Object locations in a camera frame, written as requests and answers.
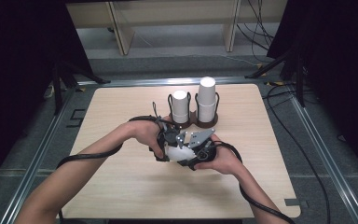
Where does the thin white cable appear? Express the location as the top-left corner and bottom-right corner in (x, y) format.
(217, 53), (262, 68)

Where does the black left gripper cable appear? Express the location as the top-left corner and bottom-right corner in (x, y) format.
(56, 115), (169, 170)

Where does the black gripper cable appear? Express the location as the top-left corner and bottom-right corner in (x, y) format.
(56, 115), (169, 170)
(213, 140), (296, 224)

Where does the thin black wrist strap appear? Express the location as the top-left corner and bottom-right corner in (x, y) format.
(151, 101), (160, 121)

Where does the black curtain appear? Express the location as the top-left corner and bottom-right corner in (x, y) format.
(266, 0), (358, 178)
(0, 0), (94, 194)

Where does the short stack of white cups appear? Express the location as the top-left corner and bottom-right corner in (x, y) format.
(171, 90), (190, 124)

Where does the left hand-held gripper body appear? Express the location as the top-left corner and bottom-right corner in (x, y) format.
(157, 120), (189, 156)

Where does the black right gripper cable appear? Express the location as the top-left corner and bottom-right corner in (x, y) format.
(213, 140), (296, 224)

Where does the dark brown double cup holder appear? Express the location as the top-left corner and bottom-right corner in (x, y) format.
(167, 91), (220, 130)

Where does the tall stack of white cups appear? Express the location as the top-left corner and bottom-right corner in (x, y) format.
(197, 76), (217, 123)

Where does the grey tape strip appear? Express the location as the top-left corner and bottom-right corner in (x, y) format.
(283, 198), (310, 208)

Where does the aluminium floor rail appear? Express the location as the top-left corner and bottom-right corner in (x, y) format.
(0, 87), (79, 224)
(76, 76), (264, 89)
(288, 92), (358, 224)

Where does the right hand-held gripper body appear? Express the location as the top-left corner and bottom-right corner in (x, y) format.
(187, 128), (218, 163)

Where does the person's right hand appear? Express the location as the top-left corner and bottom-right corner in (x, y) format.
(194, 133), (246, 176)

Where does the black floor cable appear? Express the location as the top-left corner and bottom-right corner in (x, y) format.
(261, 82), (332, 224)

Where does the bundle of black cables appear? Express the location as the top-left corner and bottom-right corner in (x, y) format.
(235, 0), (276, 53)

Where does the black tripod stand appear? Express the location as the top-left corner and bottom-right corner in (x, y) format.
(244, 43), (308, 108)
(49, 59), (112, 117)

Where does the person's left hand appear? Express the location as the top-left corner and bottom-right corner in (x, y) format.
(127, 116), (172, 160)

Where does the beige wooden bench frame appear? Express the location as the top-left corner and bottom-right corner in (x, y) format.
(65, 0), (288, 57)

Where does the white paper cup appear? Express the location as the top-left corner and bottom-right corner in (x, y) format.
(164, 143), (198, 162)

